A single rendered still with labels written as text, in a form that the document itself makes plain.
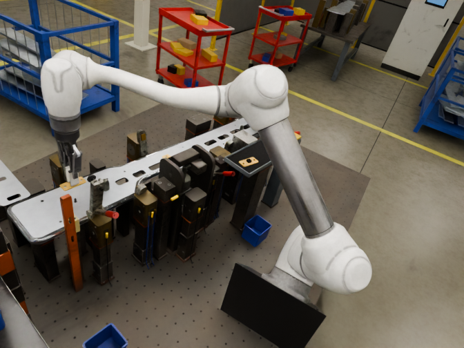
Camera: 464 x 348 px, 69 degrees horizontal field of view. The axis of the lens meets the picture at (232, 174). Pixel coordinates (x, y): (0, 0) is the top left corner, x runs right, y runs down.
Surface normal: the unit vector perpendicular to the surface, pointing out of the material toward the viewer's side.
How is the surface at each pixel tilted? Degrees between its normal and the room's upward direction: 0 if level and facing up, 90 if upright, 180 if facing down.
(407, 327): 0
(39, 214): 0
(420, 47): 90
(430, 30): 90
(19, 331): 0
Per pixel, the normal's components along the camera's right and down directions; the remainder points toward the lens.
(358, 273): 0.36, 0.09
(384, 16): -0.51, 0.45
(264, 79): 0.28, -0.11
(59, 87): 0.30, 0.51
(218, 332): 0.19, -0.77
